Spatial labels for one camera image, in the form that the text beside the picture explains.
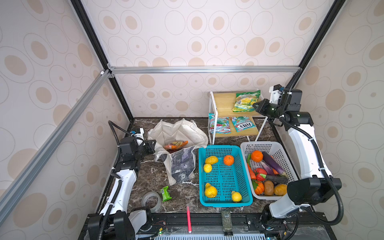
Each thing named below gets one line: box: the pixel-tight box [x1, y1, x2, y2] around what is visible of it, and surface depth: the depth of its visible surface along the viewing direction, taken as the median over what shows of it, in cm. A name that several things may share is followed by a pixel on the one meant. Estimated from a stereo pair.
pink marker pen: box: [187, 205, 192, 234], surface depth 76 cm
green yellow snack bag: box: [232, 90, 261, 112], surface depth 79 cm
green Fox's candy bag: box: [230, 116, 257, 133], surface depth 94 cm
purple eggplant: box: [262, 152, 287, 177], surface depth 92 cm
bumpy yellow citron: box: [205, 156, 219, 165], surface depth 94 cm
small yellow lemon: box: [203, 163, 212, 173], surface depth 91 cm
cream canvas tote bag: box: [147, 118, 209, 186], surface depth 85 cm
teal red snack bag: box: [208, 113, 231, 135], surface depth 92 cm
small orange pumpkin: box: [254, 182, 265, 195], surface depth 81 cm
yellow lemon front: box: [231, 191, 243, 203], surface depth 80 cm
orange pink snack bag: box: [163, 140, 189, 151], surface depth 92 cm
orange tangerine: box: [223, 155, 235, 166], surface depth 94 cm
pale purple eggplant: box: [260, 161, 274, 175], surface depth 91 cm
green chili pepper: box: [247, 153, 251, 167], surface depth 97 cm
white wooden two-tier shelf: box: [208, 89, 269, 145], surface depth 88 cm
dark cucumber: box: [265, 174, 289, 184], surface depth 82 cm
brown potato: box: [264, 180, 275, 196], surface depth 81 cm
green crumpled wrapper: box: [159, 185, 173, 202], surface depth 83 cm
